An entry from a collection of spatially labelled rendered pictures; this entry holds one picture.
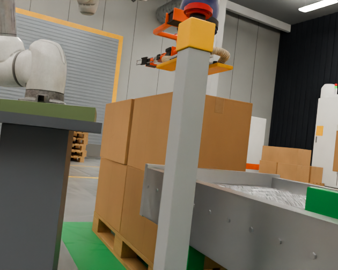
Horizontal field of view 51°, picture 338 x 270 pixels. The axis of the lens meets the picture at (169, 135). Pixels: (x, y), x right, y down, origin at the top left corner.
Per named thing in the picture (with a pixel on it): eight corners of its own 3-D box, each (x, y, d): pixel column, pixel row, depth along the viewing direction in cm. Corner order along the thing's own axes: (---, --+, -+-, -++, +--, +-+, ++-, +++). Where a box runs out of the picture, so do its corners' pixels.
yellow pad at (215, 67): (233, 69, 184) (234, 60, 184) (217, 66, 179) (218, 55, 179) (199, 77, 214) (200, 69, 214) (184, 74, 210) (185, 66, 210)
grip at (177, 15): (190, 23, 153) (192, 12, 153) (173, 19, 149) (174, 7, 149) (181, 28, 160) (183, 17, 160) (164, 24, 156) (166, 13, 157)
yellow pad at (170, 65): (201, 62, 175) (203, 52, 175) (184, 58, 171) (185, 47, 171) (171, 71, 206) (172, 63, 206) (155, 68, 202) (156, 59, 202)
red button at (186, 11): (217, 23, 84) (218, 6, 84) (191, 15, 81) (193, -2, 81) (201, 30, 91) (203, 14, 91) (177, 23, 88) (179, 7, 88)
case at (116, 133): (183, 169, 229) (190, 107, 230) (123, 164, 212) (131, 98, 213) (148, 160, 283) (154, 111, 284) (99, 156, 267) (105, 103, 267)
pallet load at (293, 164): (323, 189, 857) (327, 152, 859) (295, 188, 805) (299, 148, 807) (284, 181, 960) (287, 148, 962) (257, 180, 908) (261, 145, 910)
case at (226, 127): (244, 184, 174) (252, 103, 174) (171, 179, 156) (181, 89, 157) (185, 170, 228) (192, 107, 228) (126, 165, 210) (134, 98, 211)
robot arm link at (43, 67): (52, 90, 141) (57, 35, 141) (11, 88, 144) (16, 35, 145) (71, 96, 156) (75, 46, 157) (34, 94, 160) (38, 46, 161)
